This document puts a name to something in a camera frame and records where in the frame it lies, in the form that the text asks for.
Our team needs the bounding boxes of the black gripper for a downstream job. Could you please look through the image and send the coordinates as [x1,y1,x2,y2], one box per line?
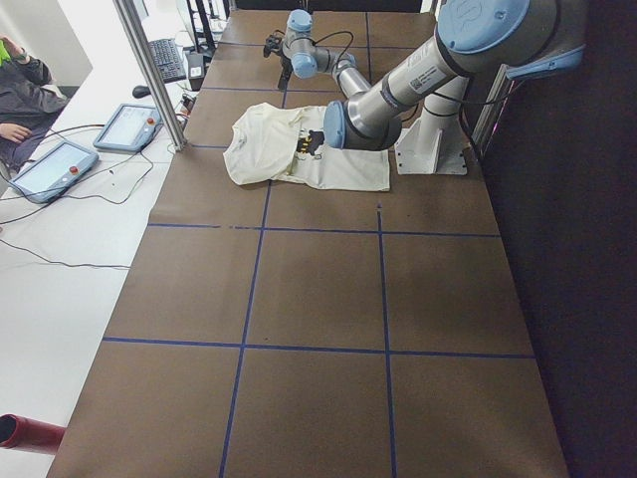
[263,33,290,91]

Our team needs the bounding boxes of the cream cat print t-shirt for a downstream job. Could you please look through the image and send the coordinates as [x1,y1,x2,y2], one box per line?
[223,103,390,191]

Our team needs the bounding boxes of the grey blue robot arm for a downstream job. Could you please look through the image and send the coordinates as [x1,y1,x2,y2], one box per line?
[264,0,588,150]

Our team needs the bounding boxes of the black box with white label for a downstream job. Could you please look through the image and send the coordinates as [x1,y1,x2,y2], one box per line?
[185,52,206,92]

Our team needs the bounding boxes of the black keyboard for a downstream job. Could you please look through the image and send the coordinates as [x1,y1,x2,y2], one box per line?
[148,39,186,83]

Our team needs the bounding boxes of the black computer mouse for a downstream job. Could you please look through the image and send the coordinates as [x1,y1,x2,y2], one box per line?
[131,85,150,99]

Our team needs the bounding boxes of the far teach pendant tablet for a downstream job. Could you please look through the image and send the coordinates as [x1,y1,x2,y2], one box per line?
[93,104,163,153]

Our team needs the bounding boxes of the teach pendant tablet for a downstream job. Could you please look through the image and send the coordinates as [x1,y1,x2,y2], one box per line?
[93,104,163,153]
[9,140,99,204]

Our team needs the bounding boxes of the near teach pendant tablet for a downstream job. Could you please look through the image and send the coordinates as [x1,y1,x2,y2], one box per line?
[9,140,99,204]

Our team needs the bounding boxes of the seated person in dark jacket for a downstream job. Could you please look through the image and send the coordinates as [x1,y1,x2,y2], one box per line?
[1,36,69,172]

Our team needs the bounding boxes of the red cylinder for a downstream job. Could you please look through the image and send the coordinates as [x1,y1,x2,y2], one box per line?
[1,414,66,455]

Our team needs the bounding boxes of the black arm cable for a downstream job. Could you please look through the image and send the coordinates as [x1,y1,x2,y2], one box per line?
[308,30,355,66]

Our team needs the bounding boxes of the black pendant cables on desk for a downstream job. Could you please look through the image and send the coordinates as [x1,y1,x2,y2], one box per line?
[0,119,173,273]

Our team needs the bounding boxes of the aluminium frame post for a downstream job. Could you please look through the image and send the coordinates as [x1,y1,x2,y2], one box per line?
[113,0,187,151]

